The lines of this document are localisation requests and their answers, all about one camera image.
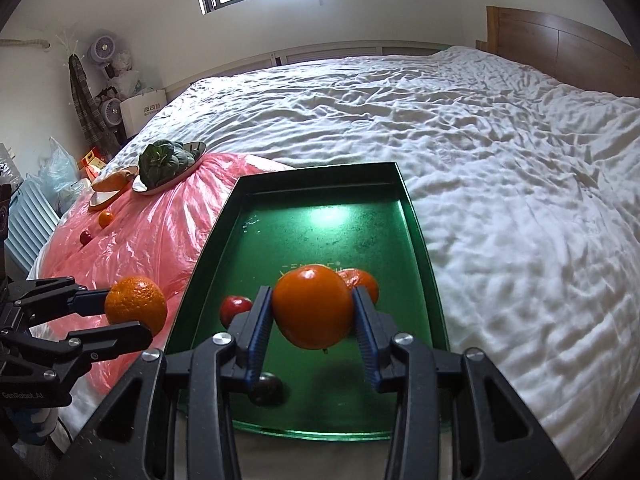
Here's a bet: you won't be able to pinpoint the white paper bag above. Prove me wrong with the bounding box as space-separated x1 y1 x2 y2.
120 88 168 136

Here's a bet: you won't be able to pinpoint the silver printed bag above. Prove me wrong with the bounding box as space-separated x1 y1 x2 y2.
0 142 23 186

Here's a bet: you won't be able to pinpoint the carrot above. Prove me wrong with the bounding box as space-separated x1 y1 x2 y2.
92 169 138 192

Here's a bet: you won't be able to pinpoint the wooden headboard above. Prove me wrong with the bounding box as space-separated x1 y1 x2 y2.
475 5 640 101

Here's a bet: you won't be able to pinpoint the clear bluish plastic bag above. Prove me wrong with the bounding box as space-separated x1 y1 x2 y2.
37 137 81 196

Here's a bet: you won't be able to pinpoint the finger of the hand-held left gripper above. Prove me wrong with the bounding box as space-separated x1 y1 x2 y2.
4 275 110 324
0 321 153 387

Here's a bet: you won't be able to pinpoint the light blue ribbed suitcase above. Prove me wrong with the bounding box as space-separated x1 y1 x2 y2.
7 177 61 273

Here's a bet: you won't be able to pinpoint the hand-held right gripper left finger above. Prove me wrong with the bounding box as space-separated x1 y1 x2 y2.
65 285 275 480

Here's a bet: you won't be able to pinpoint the plaid scarf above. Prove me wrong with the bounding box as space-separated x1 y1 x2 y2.
67 54 108 148

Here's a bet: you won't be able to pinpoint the green rectangular tray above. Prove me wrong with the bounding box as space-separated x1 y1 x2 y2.
164 161 451 442

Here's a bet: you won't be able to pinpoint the purple clip fan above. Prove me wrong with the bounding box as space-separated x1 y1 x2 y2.
97 97 123 128
89 34 122 65

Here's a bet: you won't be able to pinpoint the white coat rack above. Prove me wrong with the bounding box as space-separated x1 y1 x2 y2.
55 30 83 58

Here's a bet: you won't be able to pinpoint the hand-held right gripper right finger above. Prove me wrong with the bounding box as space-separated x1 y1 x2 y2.
350 285 576 480

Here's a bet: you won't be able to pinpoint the dark-rimmed white plate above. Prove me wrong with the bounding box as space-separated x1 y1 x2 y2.
131 141 207 195

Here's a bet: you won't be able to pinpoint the white plastic bag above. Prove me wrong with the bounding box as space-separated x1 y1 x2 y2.
60 180 93 211

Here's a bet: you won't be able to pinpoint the green leafy vegetable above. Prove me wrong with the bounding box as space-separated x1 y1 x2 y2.
138 140 197 187

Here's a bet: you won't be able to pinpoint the pink plastic sheet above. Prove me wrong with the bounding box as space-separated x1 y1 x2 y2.
27 152 296 396

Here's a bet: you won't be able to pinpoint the person's left hand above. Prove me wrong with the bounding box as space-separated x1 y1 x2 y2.
10 401 58 447

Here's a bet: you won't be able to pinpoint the hanging clear plastic bags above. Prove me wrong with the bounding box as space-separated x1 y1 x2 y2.
105 55 141 96

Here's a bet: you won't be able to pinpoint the red-rimmed white plate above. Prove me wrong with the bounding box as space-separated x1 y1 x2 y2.
89 165 140 211

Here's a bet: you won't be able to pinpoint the yellow and red snack bag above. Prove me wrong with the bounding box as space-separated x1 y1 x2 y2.
79 147 108 178

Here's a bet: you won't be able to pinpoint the dark purple plum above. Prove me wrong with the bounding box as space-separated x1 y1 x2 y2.
248 371 285 407

